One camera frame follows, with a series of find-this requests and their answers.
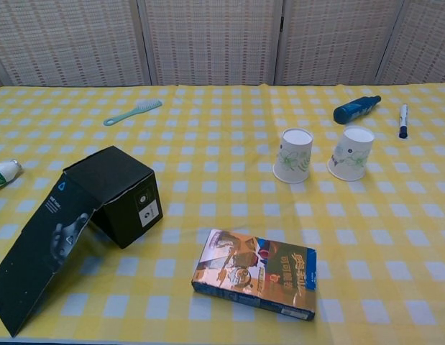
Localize white paper cup green flower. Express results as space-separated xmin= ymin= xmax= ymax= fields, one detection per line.
xmin=326 ymin=125 xmax=375 ymax=182
xmin=272 ymin=127 xmax=314 ymax=184

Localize yellow white checked tablecloth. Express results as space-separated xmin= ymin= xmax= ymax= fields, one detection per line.
xmin=0 ymin=83 xmax=445 ymax=345

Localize blue orange snack box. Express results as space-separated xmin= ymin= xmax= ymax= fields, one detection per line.
xmin=191 ymin=229 xmax=319 ymax=322

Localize teal plastic brush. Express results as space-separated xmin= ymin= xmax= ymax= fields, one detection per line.
xmin=103 ymin=98 xmax=163 ymax=127

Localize black cardboard box long flap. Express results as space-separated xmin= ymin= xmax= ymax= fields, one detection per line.
xmin=0 ymin=145 xmax=164 ymax=338

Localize woven folding screen panel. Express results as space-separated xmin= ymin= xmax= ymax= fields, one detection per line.
xmin=375 ymin=0 xmax=445 ymax=85
xmin=0 ymin=0 xmax=151 ymax=87
xmin=137 ymin=0 xmax=284 ymax=86
xmin=274 ymin=0 xmax=412 ymax=86

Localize dark blue plastic bottle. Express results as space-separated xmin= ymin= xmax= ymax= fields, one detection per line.
xmin=333 ymin=95 xmax=382 ymax=125

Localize blue white marker pen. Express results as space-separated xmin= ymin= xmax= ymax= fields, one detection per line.
xmin=398 ymin=103 xmax=410 ymax=139

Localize white milk bottle green label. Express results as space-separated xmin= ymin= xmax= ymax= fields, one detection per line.
xmin=0 ymin=159 xmax=22 ymax=194

